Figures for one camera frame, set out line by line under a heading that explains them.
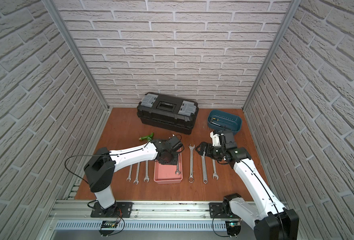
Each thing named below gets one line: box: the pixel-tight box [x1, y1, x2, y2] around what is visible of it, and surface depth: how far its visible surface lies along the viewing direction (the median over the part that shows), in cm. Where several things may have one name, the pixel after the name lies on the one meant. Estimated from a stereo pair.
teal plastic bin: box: [207, 109, 242, 133], surface depth 112 cm
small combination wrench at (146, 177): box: [143, 160, 150, 183], surface depth 87 cm
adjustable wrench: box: [201, 146, 208, 184], surface depth 89 cm
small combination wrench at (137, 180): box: [133, 162, 140, 185], surface depth 86 cm
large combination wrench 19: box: [212, 159, 219, 181], surface depth 88 cm
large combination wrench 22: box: [188, 143, 195, 184], surface depth 89 cm
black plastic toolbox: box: [136, 92, 199, 135], surface depth 99 cm
